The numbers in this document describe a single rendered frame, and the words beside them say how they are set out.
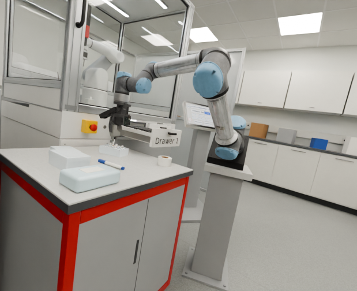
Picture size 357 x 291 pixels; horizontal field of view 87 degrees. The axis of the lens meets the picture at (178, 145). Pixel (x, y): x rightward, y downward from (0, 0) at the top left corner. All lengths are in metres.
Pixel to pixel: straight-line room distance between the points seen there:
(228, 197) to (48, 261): 0.92
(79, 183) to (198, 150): 1.62
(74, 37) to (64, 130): 0.46
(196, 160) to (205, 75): 1.44
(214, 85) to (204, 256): 1.09
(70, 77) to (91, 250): 0.81
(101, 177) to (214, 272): 1.10
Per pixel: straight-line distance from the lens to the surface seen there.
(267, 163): 3.91
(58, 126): 1.16
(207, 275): 1.52
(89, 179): 0.58
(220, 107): 0.83
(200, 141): 2.04
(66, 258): 0.63
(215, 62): 0.76
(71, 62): 1.15
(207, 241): 1.38
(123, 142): 1.38
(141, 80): 0.98
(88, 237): 0.64
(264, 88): 4.38
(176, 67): 0.96
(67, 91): 1.14
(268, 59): 4.92
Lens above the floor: 1.00
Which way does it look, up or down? 8 degrees down
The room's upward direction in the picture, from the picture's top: 10 degrees clockwise
